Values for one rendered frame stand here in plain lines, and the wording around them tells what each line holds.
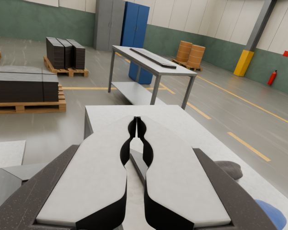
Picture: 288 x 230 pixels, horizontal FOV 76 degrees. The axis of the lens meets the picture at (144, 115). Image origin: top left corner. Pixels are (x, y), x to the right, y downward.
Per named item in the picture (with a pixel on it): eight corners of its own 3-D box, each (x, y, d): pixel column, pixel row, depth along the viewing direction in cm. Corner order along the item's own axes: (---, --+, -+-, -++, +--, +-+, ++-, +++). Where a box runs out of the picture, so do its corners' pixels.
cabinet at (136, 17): (121, 53, 802) (128, 1, 713) (117, 50, 838) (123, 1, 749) (141, 54, 851) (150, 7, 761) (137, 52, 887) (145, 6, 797)
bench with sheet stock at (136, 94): (107, 91, 394) (112, 43, 349) (135, 90, 431) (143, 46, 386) (145, 133, 279) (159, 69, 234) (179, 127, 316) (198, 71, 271)
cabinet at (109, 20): (96, 50, 749) (99, -6, 660) (93, 47, 785) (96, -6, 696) (119, 52, 797) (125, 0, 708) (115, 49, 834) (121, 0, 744)
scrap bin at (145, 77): (128, 76, 520) (131, 55, 494) (141, 76, 540) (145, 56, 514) (136, 84, 474) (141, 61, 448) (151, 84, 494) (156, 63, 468)
